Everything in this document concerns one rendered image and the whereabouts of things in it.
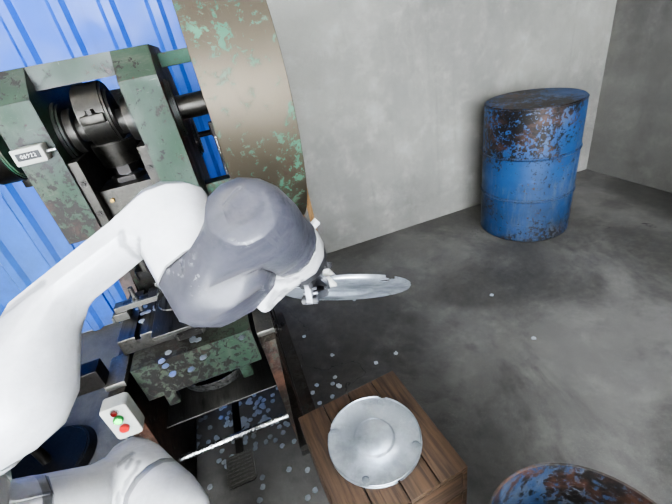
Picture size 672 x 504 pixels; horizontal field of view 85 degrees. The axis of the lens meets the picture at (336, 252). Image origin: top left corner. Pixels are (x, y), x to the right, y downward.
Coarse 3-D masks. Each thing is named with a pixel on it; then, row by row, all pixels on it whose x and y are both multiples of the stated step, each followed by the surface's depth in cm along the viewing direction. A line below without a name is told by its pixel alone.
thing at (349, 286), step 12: (336, 276) 71; (348, 276) 71; (360, 276) 71; (372, 276) 71; (384, 276) 73; (396, 276) 75; (300, 288) 79; (312, 288) 79; (336, 288) 84; (348, 288) 85; (360, 288) 85; (372, 288) 85; (384, 288) 83; (396, 288) 84; (408, 288) 85
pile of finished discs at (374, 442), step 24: (360, 408) 124; (384, 408) 122; (336, 432) 119; (360, 432) 116; (384, 432) 115; (408, 432) 114; (336, 456) 111; (360, 456) 110; (384, 456) 109; (408, 456) 108; (360, 480) 104; (384, 480) 103
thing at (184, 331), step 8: (160, 296) 126; (160, 304) 121; (168, 304) 120; (160, 312) 118; (168, 312) 117; (160, 320) 114; (168, 320) 114; (176, 320) 113; (160, 328) 111; (168, 328) 110; (176, 328) 110; (184, 328) 110; (192, 328) 124; (200, 328) 125; (152, 336) 108; (160, 336) 108; (176, 336) 124; (184, 336) 124; (192, 336) 126
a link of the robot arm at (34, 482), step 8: (8, 472) 45; (16, 480) 52; (24, 480) 52; (32, 480) 53; (40, 480) 53; (16, 488) 50; (24, 488) 51; (32, 488) 51; (40, 488) 52; (48, 488) 53; (16, 496) 49; (24, 496) 50; (32, 496) 50; (40, 496) 51; (48, 496) 52
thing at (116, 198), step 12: (108, 180) 116; (120, 180) 110; (132, 180) 111; (144, 180) 108; (108, 192) 106; (120, 192) 107; (132, 192) 108; (108, 204) 108; (120, 204) 109; (144, 264) 116
